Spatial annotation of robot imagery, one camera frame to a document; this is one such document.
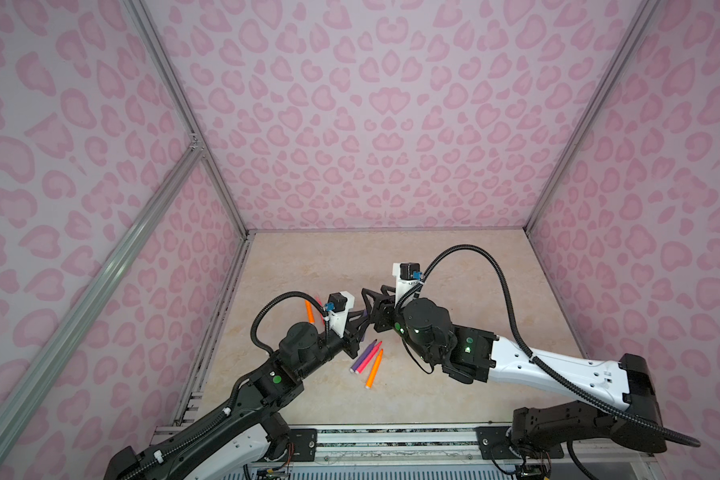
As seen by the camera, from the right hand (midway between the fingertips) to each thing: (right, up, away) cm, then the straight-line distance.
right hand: (368, 290), depth 65 cm
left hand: (+1, -5, +3) cm, 6 cm away
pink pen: (-1, -23, +21) cm, 31 cm away
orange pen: (+1, -25, +20) cm, 32 cm away
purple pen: (-2, -22, +23) cm, 32 cm away
